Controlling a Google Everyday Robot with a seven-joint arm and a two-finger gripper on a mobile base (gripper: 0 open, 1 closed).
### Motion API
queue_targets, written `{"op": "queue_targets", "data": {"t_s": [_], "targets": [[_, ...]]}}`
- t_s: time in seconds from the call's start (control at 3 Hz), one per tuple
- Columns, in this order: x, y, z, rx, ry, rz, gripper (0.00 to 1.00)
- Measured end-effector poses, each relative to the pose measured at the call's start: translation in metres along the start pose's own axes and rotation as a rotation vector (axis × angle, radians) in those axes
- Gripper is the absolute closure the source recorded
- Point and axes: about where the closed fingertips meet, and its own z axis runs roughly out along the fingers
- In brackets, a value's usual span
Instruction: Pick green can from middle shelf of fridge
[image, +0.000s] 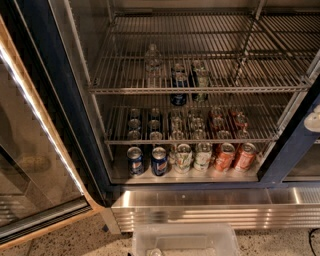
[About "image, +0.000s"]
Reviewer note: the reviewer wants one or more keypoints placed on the green can shelf front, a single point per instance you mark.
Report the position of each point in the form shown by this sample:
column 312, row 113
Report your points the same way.
column 200, row 80

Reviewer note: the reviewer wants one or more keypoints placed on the green can shelf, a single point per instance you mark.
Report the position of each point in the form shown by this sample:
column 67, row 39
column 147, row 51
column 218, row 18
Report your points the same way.
column 200, row 80
column 197, row 65

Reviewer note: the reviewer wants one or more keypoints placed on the blue pepsi can front right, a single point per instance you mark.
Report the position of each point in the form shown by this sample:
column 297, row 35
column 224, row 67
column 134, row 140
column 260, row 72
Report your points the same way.
column 159, row 161

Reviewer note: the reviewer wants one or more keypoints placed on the blue pepsi can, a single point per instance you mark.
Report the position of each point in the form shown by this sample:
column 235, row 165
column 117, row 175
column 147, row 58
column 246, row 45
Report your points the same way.
column 159, row 161
column 135, row 161

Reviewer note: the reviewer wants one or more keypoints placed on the blue pepsi can front left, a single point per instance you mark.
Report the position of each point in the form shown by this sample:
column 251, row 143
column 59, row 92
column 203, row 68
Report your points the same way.
column 135, row 161

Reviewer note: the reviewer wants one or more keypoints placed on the white green can front left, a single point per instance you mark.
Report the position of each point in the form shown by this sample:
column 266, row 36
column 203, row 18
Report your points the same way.
column 183, row 158

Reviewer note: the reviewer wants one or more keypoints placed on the blue can middle shelf front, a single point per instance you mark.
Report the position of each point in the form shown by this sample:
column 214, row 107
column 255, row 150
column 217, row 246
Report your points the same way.
column 179, row 81

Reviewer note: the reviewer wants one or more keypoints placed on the blue can shelf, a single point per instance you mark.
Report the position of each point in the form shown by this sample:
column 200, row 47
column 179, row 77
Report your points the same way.
column 179, row 81
column 177, row 70

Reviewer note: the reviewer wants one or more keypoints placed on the blue can middle shelf rear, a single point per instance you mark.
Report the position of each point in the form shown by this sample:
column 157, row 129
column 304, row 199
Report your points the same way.
column 177, row 70

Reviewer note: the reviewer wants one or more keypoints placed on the orange can front left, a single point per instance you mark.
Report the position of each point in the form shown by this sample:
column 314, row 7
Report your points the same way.
column 225, row 157

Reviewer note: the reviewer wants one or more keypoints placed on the orange can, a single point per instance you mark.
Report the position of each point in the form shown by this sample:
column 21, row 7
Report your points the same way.
column 225, row 157
column 245, row 157

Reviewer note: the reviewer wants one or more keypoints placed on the green can middle shelf rear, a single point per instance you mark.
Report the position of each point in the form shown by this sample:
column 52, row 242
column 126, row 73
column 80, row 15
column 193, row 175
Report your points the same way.
column 197, row 65

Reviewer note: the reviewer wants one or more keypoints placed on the orange can front right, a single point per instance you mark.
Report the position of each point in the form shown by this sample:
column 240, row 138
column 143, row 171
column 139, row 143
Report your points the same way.
column 245, row 157

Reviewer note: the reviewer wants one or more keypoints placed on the open glass fridge door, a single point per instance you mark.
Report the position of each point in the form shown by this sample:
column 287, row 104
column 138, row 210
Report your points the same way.
column 51, row 170

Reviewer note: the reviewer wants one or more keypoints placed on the stainless fridge base panel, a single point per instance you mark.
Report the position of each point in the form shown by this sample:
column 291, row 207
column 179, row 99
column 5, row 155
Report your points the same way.
column 295, row 207

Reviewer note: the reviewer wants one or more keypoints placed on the right blue fridge door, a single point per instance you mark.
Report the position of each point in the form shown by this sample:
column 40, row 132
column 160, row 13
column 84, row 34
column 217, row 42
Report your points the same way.
column 293, row 143

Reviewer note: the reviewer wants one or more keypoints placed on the clear water bottle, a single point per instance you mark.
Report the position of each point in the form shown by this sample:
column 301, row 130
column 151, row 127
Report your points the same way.
column 153, row 66

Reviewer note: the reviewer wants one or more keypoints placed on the clear plastic bin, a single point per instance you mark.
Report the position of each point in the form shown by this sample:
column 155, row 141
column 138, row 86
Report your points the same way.
column 205, row 239

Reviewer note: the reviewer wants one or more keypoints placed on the middle wire shelf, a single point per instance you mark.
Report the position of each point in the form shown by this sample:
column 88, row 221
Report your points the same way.
column 234, row 118

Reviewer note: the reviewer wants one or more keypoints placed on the wire shelf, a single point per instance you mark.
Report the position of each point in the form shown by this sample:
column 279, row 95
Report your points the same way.
column 234, row 118
column 240, row 54

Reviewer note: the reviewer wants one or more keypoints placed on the top wire shelf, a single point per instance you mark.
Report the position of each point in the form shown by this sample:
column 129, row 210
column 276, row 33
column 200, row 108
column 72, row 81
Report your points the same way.
column 240, row 54

